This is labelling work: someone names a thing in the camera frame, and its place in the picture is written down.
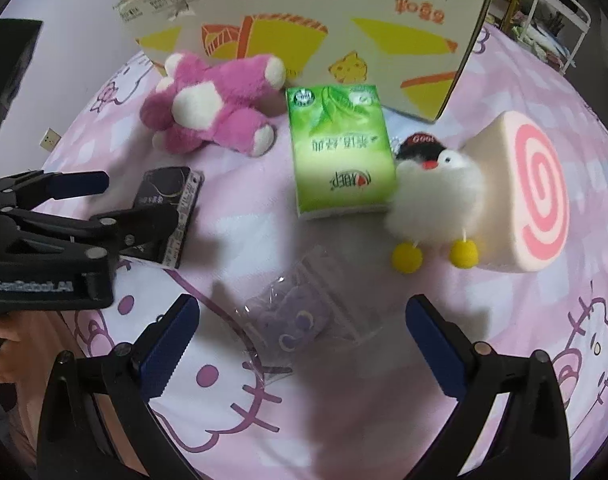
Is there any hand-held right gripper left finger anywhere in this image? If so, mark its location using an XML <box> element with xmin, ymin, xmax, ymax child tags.
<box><xmin>36</xmin><ymin>294</ymin><xmax>202</xmax><ymax>480</ymax></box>

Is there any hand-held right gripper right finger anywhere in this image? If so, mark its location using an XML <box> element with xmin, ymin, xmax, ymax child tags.
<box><xmin>399</xmin><ymin>294</ymin><xmax>572</xmax><ymax>480</ymax></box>

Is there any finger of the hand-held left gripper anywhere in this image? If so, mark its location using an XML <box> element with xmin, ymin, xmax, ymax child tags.
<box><xmin>0</xmin><ymin>170</ymin><xmax>110</xmax><ymax>212</ymax></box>
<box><xmin>0</xmin><ymin>207</ymin><xmax>181</xmax><ymax>263</ymax></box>

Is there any black tissue pack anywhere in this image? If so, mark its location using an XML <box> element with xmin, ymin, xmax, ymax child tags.
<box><xmin>118</xmin><ymin>166</ymin><xmax>205</xmax><ymax>269</ymax></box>

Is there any plastic bag of purple plush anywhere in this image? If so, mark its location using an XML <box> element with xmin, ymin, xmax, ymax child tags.
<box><xmin>219</xmin><ymin>247</ymin><xmax>385</xmax><ymax>376</ymax></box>

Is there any pink plush bear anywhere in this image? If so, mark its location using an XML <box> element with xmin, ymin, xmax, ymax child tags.
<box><xmin>140</xmin><ymin>51</ymin><xmax>287</xmax><ymax>158</ymax></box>

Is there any white fluffy penguin plush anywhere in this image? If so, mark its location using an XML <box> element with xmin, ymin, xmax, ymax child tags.
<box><xmin>385</xmin><ymin>132</ymin><xmax>487</xmax><ymax>275</ymax></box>

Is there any pink swirl cake roll plush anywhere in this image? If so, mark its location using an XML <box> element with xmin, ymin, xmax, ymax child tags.
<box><xmin>464</xmin><ymin>110</ymin><xmax>571</xmax><ymax>275</ymax></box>

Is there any green tissue pack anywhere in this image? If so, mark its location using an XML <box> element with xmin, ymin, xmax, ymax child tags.
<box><xmin>285</xmin><ymin>85</ymin><xmax>399</xmax><ymax>222</ymax></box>

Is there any printed cardboard box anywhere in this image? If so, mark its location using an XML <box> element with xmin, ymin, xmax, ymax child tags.
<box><xmin>112</xmin><ymin>0</ymin><xmax>497</xmax><ymax>125</ymax></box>

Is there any person's left hand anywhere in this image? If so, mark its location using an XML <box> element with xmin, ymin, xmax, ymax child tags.
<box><xmin>0</xmin><ymin>317</ymin><xmax>49</xmax><ymax>386</ymax></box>

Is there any pink cartoon cat bedsheet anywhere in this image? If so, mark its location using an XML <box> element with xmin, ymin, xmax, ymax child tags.
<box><xmin>31</xmin><ymin>20</ymin><xmax>608</xmax><ymax>480</ymax></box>

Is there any white metal rack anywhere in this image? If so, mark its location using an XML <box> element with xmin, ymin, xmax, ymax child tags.
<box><xmin>524</xmin><ymin>0</ymin><xmax>592</xmax><ymax>76</ymax></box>

